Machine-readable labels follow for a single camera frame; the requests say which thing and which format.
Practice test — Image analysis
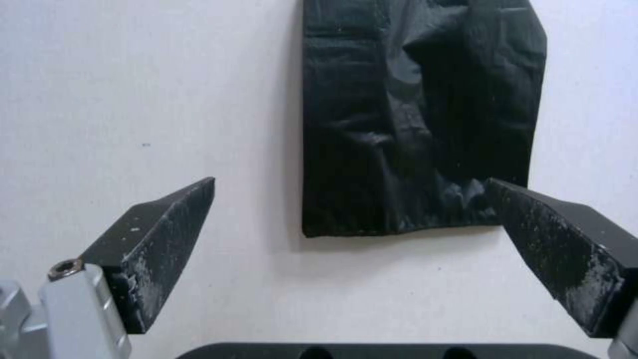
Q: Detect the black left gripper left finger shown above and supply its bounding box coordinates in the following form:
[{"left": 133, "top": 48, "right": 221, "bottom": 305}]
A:
[{"left": 0, "top": 176, "right": 217, "bottom": 359}]

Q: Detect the black folded trash bag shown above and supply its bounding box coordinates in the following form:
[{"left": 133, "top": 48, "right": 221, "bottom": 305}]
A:
[{"left": 301, "top": 0, "right": 549, "bottom": 238}]

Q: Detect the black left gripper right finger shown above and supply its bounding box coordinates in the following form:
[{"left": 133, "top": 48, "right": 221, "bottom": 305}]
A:
[{"left": 485, "top": 177, "right": 638, "bottom": 359}]

